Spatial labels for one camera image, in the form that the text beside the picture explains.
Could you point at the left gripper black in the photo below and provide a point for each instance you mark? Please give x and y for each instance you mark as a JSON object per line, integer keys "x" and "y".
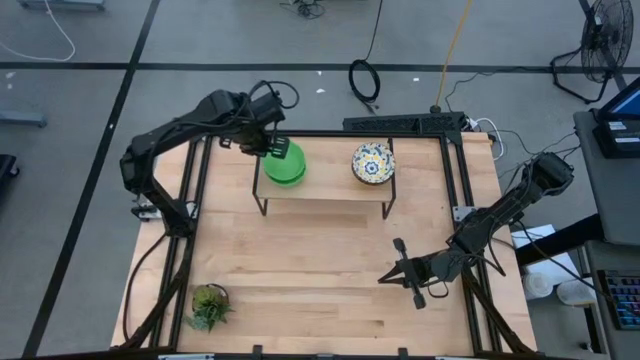
{"x": 250, "y": 140}

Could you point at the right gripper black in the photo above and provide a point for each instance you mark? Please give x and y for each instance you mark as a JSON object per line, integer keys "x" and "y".
{"x": 422, "y": 272}

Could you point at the yellow bowl with patterned inside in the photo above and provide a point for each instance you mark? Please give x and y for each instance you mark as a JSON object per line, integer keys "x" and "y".
{"x": 373, "y": 162}

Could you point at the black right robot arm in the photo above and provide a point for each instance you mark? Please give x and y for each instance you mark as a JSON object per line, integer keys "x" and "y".
{"x": 505, "y": 210}

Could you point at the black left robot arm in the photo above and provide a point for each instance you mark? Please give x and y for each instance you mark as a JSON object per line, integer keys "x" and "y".
{"x": 165, "y": 135}

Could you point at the wooden shelf with black legs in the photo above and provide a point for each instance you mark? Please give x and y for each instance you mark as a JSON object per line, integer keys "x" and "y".
{"x": 325, "y": 175}

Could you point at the black table clamp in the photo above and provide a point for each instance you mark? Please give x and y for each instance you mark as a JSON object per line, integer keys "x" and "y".
{"x": 402, "y": 351}
{"x": 257, "y": 349}

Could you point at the white light bar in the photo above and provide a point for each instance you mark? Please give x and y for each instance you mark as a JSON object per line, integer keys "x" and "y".
{"x": 457, "y": 358}
{"x": 185, "y": 357}

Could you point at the white round container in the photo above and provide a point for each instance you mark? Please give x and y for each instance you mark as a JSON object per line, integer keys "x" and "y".
{"x": 575, "y": 292}
{"x": 537, "y": 286}

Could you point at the white paper sheet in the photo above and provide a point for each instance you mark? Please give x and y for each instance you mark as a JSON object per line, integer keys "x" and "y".
{"x": 550, "y": 272}

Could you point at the black desk leg bar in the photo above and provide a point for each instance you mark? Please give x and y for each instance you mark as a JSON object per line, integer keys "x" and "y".
{"x": 560, "y": 239}

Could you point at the small potted green plant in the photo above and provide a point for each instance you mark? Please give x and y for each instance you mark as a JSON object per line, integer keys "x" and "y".
{"x": 209, "y": 305}

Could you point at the grey desk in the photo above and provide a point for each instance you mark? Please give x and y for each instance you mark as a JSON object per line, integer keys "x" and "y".
{"x": 620, "y": 200}
{"x": 615, "y": 257}

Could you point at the black backlit keyboard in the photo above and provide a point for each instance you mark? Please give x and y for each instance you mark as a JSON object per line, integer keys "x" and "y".
{"x": 622, "y": 300}

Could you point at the black laptop computer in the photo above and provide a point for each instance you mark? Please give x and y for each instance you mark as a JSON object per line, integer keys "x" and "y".
{"x": 615, "y": 140}

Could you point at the grey metal bar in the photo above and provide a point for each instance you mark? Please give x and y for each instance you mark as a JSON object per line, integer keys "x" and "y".
{"x": 22, "y": 119}

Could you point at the black standing fan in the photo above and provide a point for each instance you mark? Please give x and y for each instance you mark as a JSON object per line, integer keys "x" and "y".
{"x": 607, "y": 40}

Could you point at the black aluminium table frame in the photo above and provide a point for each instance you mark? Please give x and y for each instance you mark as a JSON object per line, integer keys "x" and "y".
{"x": 325, "y": 133}

